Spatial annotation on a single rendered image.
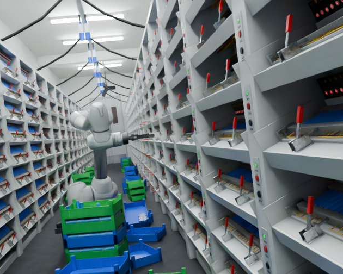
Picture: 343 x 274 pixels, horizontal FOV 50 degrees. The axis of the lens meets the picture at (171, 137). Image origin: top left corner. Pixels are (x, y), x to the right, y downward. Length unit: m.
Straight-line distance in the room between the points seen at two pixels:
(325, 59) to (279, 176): 0.39
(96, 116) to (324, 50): 1.71
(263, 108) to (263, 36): 0.18
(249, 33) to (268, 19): 0.06
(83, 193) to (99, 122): 0.87
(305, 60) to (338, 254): 0.36
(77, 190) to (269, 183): 2.15
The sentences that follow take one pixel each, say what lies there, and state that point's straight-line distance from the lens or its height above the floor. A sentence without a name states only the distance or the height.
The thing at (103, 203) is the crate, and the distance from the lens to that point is 2.27.
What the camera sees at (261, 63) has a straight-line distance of 0.97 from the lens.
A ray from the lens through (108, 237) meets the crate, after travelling 2.10.
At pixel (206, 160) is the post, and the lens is 1.63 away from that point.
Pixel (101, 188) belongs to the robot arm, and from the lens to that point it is 2.98.
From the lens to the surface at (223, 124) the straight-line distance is 1.65.
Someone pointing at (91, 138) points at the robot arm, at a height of 0.83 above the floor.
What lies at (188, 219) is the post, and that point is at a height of 0.25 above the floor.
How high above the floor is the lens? 0.81
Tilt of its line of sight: 1 degrees down
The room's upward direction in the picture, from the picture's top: 7 degrees counter-clockwise
